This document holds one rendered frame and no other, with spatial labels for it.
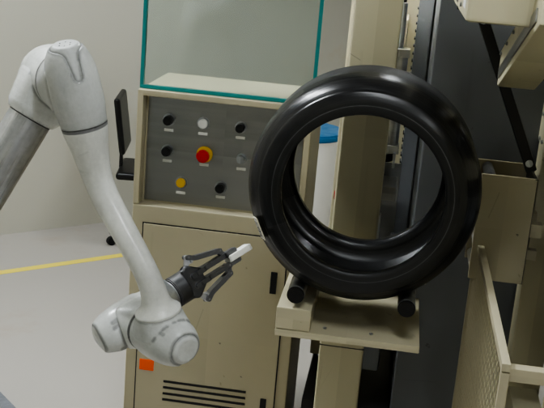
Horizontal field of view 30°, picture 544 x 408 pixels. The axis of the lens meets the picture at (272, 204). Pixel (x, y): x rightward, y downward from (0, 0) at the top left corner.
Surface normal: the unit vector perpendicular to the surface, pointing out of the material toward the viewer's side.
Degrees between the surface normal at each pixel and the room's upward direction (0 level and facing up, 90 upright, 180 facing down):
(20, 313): 0
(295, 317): 90
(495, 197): 90
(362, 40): 90
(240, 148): 90
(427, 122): 81
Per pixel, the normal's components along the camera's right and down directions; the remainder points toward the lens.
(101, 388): 0.08, -0.96
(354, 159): -0.14, 0.25
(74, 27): 0.60, 0.26
